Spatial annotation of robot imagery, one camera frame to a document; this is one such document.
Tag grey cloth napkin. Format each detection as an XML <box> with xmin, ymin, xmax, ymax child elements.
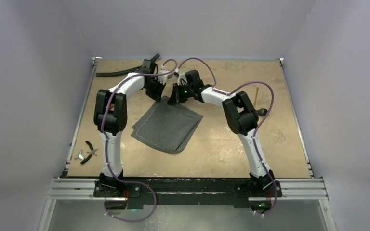
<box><xmin>131</xmin><ymin>96</ymin><xmax>203</xmax><ymax>154</ymax></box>

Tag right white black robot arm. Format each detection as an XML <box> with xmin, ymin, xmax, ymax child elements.
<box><xmin>168</xmin><ymin>70</ymin><xmax>278</xmax><ymax>197</ymax></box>

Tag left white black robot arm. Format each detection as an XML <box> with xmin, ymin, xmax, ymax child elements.
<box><xmin>93</xmin><ymin>58</ymin><xmax>165</xmax><ymax>197</ymax></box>

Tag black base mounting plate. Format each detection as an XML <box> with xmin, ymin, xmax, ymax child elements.
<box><xmin>93</xmin><ymin>175</ymin><xmax>282</xmax><ymax>210</ymax></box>

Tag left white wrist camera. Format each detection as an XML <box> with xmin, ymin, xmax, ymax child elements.
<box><xmin>157</xmin><ymin>65</ymin><xmax>175</xmax><ymax>85</ymax></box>

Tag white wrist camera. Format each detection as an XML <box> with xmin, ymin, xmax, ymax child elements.
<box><xmin>157</xmin><ymin>65</ymin><xmax>175</xmax><ymax>85</ymax></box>
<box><xmin>174</xmin><ymin>71</ymin><xmax>187</xmax><ymax>86</ymax></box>

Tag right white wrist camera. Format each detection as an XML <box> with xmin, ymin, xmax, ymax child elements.
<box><xmin>174</xmin><ymin>71</ymin><xmax>187</xmax><ymax>86</ymax></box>

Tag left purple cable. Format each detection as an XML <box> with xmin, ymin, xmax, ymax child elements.
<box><xmin>100</xmin><ymin>59</ymin><xmax>178</xmax><ymax>223</ymax></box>

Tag purple cable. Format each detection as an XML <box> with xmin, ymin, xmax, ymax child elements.
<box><xmin>178</xmin><ymin>57</ymin><xmax>278</xmax><ymax>218</ymax></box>
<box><xmin>100</xmin><ymin>59</ymin><xmax>178</xmax><ymax>223</ymax></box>

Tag black corrugated hose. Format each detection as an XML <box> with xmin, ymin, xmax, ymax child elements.
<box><xmin>96</xmin><ymin>53</ymin><xmax>160</xmax><ymax>78</ymax></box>

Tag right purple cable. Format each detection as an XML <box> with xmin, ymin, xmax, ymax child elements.
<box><xmin>178</xmin><ymin>57</ymin><xmax>278</xmax><ymax>218</ymax></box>

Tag black handled pliers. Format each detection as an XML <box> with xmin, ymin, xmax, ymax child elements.
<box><xmin>80</xmin><ymin>141</ymin><xmax>98</xmax><ymax>165</ymax></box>

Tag aluminium frame rail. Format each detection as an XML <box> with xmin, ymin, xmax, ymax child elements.
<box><xmin>47</xmin><ymin>178</ymin><xmax>329</xmax><ymax>201</ymax></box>

